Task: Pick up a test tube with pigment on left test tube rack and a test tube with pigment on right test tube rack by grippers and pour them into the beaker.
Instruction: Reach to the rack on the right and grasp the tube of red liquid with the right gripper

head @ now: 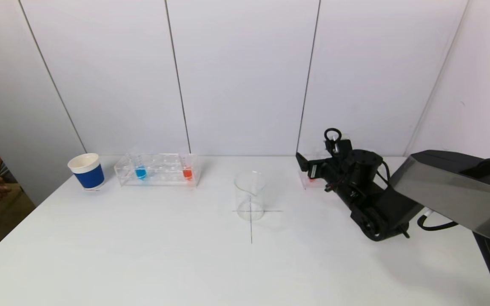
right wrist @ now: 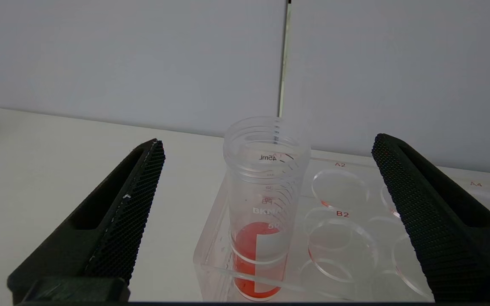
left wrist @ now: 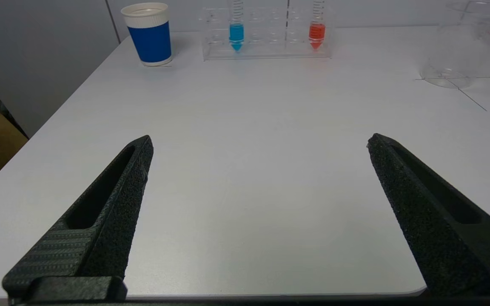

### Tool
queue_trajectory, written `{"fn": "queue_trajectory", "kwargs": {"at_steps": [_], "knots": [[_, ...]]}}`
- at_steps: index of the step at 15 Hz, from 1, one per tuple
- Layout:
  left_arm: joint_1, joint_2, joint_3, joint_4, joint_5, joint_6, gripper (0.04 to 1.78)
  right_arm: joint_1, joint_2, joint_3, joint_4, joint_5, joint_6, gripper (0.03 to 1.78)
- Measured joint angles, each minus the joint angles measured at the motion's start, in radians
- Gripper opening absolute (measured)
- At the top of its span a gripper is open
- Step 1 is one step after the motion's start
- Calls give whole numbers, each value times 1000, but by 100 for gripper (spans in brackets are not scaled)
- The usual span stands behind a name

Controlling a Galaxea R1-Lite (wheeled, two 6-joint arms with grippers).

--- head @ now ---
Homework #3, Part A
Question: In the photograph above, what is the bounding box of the black looped camera cable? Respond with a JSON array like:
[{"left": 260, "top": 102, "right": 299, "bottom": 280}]
[{"left": 324, "top": 127, "right": 342, "bottom": 147}]

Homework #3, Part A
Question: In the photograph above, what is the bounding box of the clear glass beaker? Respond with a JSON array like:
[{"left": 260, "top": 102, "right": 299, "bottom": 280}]
[{"left": 234, "top": 171, "right": 267, "bottom": 221}]

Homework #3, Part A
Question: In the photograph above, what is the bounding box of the blue and white paper cup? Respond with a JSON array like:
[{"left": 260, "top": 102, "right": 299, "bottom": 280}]
[{"left": 68, "top": 153, "right": 105, "bottom": 191}]

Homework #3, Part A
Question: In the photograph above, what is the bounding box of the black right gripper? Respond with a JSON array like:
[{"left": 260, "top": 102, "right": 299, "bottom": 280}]
[{"left": 296, "top": 152, "right": 337, "bottom": 186}]

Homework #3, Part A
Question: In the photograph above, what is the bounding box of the test tube with blue pigment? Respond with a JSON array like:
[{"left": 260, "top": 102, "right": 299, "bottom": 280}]
[{"left": 131, "top": 149, "right": 148, "bottom": 180}]

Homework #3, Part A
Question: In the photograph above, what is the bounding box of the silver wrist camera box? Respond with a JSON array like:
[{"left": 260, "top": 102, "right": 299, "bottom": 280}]
[{"left": 334, "top": 139, "right": 353, "bottom": 159}]

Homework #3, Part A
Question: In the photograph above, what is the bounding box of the clear acrylic test tube rack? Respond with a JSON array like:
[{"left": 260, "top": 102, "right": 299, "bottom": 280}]
[
  {"left": 115, "top": 153, "right": 202, "bottom": 189},
  {"left": 298, "top": 155, "right": 327, "bottom": 190}
]

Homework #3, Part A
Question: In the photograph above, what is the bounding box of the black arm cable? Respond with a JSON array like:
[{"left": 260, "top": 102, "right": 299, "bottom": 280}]
[{"left": 417, "top": 214, "right": 459, "bottom": 232}]

